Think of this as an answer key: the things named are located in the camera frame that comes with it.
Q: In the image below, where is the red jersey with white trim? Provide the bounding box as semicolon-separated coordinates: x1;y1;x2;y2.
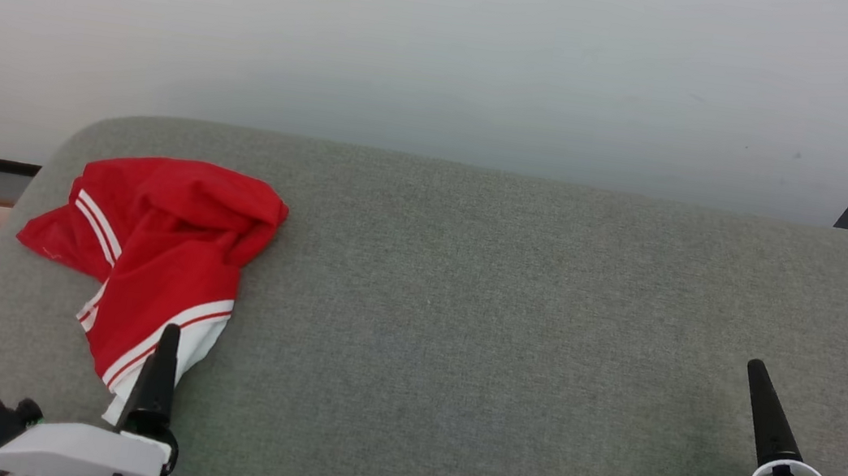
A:
0;139;295;445

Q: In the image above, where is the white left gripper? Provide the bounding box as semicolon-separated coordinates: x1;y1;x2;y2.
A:
0;302;213;476

